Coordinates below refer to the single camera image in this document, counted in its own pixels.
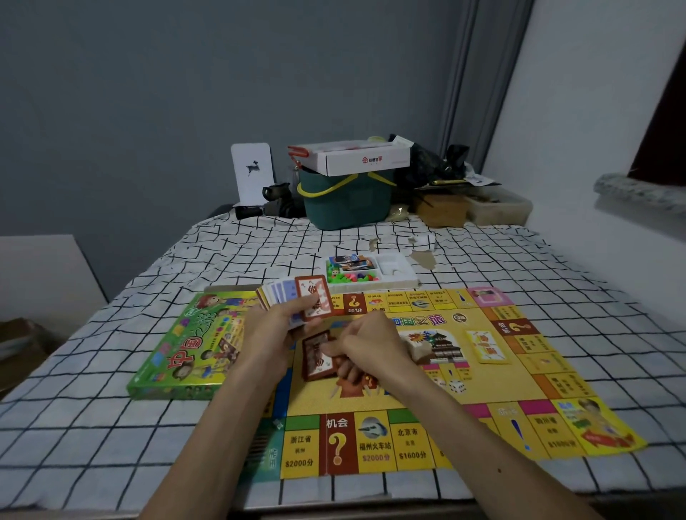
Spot person's left hand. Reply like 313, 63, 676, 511
236, 294, 325, 377

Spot person's right hand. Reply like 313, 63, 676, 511
322, 312, 417, 390

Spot red-backed card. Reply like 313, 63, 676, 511
301, 330, 344, 382
294, 275, 334, 322

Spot fan of blue-white cards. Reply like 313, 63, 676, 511
256, 279, 307, 329

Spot person's left forearm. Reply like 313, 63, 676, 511
140, 360, 293, 520

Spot person's right forearm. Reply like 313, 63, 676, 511
375, 370, 603, 520

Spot pile of colourful game pieces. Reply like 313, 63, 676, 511
326, 269, 382, 285

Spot cards in tray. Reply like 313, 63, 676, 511
328, 255, 376, 273

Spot white plastic tray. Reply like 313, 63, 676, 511
322, 252, 420, 293

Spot green game box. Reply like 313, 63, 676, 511
127, 290, 294, 401

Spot yellow card stack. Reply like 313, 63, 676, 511
465, 329, 510, 365

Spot white card with deer print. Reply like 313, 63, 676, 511
231, 143, 276, 208

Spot yellow game board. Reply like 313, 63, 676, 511
238, 286, 648, 480

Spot white cardboard box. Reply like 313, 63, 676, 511
288, 135, 415, 178

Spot brown wooden box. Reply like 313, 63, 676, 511
413, 193, 470, 229

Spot white black-grid tablecloth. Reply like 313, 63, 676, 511
0, 209, 686, 512

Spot black plastic bag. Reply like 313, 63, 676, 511
388, 134, 471, 189

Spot clear plastic container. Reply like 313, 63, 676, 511
463, 185, 534, 227

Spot white cabinet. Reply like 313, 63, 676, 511
0, 234, 110, 344

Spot brown cardboard box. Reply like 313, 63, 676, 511
0, 317, 61, 400

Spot grey curtain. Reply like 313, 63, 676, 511
437, 0, 537, 173

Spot grey stone window sill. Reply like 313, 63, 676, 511
593, 172, 686, 216

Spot dark window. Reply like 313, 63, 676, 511
628, 43, 686, 187

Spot green basket with yellow handle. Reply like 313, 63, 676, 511
296, 166, 398, 231

